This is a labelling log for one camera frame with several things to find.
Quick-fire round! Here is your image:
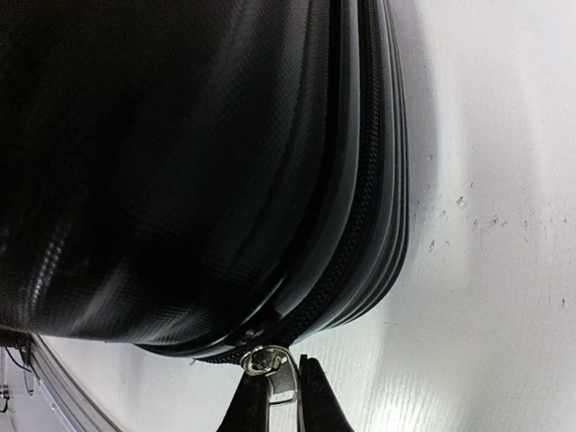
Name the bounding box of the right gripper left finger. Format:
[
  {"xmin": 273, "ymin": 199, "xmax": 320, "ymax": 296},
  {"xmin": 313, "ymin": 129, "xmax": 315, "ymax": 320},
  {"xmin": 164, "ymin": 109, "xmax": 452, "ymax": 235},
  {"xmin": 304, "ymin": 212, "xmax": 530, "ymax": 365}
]
[{"xmin": 217, "ymin": 373, "xmax": 270, "ymax": 432}]

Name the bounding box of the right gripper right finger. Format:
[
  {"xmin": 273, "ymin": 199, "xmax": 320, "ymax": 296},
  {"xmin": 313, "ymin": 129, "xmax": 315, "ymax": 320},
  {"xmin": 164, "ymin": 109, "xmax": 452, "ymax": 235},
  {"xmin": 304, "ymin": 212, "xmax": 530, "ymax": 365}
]
[{"xmin": 298, "ymin": 355, "xmax": 354, "ymax": 432}]

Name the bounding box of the black ribbed hard-shell suitcase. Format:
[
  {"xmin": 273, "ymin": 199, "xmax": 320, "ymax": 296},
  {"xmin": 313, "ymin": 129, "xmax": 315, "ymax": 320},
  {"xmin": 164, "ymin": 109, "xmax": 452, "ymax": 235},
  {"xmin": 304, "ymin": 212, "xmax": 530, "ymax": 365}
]
[{"xmin": 0, "ymin": 0, "xmax": 410, "ymax": 432}]

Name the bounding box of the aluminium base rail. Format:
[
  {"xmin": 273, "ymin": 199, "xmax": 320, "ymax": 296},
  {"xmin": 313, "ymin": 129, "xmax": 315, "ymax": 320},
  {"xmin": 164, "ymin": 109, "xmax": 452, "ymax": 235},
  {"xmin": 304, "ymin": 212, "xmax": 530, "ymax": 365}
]
[{"xmin": 0, "ymin": 335, "xmax": 122, "ymax": 432}]

